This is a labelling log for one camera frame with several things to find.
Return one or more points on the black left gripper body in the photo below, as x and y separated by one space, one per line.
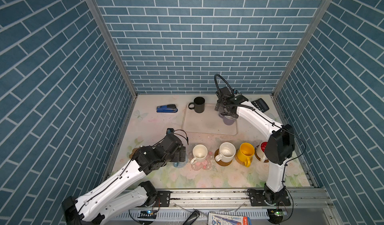
176 157

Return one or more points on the white mug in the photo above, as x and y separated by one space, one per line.
200 153
226 153

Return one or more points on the black remote handle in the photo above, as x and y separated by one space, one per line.
192 218

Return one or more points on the dark brown round coaster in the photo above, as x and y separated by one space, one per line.
260 155

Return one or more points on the cork woven coaster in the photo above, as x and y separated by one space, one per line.
238 160

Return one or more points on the blue black stapler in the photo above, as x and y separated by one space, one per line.
170 108

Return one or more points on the paw print coaster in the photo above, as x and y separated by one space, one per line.
133 152

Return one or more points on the red interior mug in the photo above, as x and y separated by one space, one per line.
263 145

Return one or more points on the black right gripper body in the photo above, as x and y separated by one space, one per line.
221 108

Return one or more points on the printed paper package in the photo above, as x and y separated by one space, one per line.
219 219

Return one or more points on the yellow mug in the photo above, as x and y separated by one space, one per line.
246 153

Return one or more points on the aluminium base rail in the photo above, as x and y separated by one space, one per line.
302 206

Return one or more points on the pink flower coaster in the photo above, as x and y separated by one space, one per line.
205 165

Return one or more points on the black calculator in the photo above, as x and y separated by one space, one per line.
261 105

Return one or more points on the lavender mug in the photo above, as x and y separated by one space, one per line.
228 120

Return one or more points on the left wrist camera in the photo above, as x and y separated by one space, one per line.
170 131

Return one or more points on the light blue patterned mug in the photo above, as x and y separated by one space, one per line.
180 165

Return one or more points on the beige serving tray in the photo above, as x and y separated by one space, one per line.
208 122

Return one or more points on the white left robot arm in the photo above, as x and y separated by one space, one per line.
125 189

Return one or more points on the black mug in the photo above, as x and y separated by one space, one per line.
198 105

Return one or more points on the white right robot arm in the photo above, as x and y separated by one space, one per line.
280 144

